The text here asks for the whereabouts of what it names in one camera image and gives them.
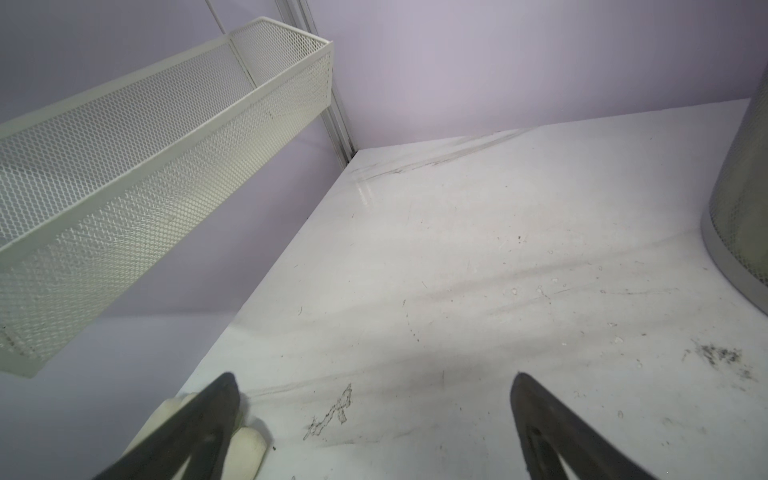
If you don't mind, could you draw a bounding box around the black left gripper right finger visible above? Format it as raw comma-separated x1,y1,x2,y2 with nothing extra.
510,372,653,480

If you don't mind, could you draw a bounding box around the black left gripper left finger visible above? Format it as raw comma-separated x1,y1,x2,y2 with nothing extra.
97,372,240,480

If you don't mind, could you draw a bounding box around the green lined trash bin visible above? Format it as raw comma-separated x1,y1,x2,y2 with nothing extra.
701,73,767,312

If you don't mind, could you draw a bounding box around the green striped white glove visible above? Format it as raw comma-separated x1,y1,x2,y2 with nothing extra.
123,392,268,480

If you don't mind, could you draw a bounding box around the white two-tier mesh shelf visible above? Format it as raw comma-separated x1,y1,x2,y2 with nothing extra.
1,17,334,378

